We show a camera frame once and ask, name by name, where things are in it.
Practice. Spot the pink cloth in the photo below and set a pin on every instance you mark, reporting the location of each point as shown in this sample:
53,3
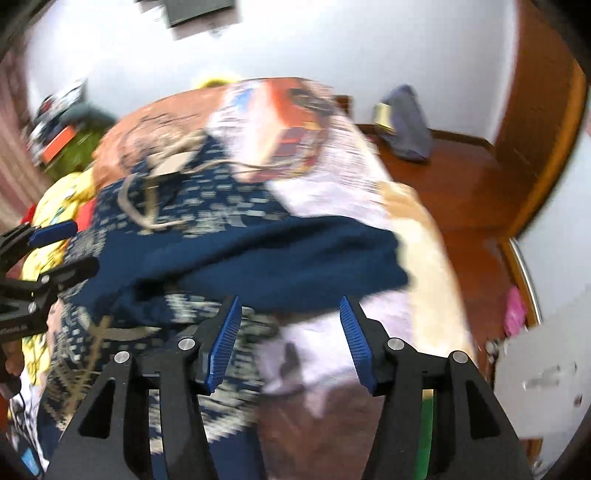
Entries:
515,311

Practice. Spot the wooden door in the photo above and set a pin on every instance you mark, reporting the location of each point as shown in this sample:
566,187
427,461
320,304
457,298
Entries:
535,115

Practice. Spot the navy patterned garment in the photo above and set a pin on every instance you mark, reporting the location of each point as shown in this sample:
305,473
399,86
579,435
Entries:
277,258

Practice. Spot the person's left hand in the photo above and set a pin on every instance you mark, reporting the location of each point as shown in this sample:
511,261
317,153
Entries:
10,360

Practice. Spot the green patterned cloth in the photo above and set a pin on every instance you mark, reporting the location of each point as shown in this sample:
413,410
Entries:
81,154

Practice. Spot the orange box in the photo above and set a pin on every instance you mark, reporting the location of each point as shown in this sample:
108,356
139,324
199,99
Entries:
57,143

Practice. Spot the grey rolled cloth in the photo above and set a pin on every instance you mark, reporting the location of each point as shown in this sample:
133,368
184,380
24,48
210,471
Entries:
90,115

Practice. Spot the red fuzzy garment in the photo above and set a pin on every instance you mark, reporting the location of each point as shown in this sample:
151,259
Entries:
88,210

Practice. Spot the striped maroon curtain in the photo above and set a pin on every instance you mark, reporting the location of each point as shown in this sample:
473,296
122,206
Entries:
14,175

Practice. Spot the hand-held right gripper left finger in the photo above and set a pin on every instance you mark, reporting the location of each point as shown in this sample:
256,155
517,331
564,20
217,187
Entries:
224,344

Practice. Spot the yellow pillow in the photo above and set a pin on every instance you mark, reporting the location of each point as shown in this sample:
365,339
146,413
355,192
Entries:
214,82

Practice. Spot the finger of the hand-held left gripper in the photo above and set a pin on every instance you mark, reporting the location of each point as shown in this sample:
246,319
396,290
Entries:
69,272
51,233

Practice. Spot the blue grey bag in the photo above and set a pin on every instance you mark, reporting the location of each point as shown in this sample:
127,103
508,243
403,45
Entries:
411,129

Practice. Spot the newspaper print blanket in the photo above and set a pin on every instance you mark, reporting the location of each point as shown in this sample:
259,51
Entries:
332,152

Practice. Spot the yellow cartoon print garment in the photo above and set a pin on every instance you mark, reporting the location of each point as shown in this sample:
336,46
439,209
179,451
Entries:
51,203

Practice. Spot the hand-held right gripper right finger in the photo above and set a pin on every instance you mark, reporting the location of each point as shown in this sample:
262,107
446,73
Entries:
358,344

